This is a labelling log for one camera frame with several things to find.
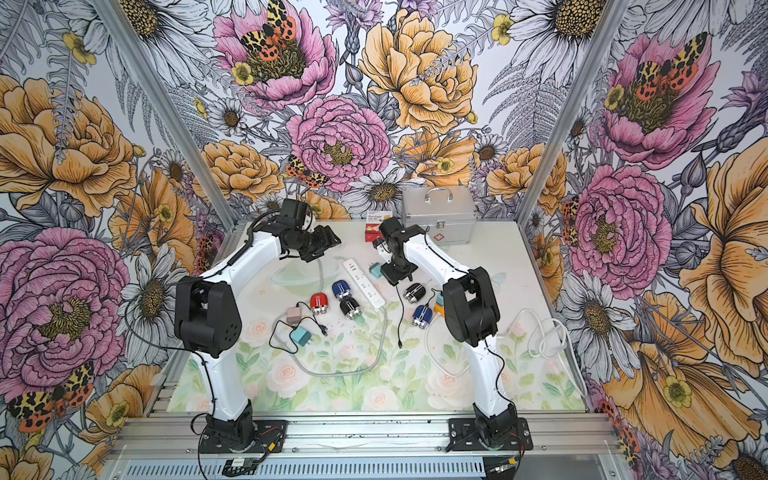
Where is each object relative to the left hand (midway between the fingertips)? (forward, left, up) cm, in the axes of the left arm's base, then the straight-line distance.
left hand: (332, 252), depth 94 cm
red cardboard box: (+26, -12, -11) cm, 31 cm away
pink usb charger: (-15, +12, -13) cm, 23 cm away
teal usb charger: (+2, -13, -12) cm, 18 cm away
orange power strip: (-14, -33, -12) cm, 38 cm away
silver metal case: (+20, -38, -2) cm, 43 cm away
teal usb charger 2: (-22, +8, -13) cm, 26 cm away
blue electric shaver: (-6, -2, -12) cm, 13 cm away
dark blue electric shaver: (-17, -27, -11) cm, 34 cm away
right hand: (-6, -21, -7) cm, 23 cm away
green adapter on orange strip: (-13, -33, -8) cm, 36 cm away
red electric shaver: (-12, +4, -11) cm, 17 cm away
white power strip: (-3, -9, -13) cm, 16 cm away
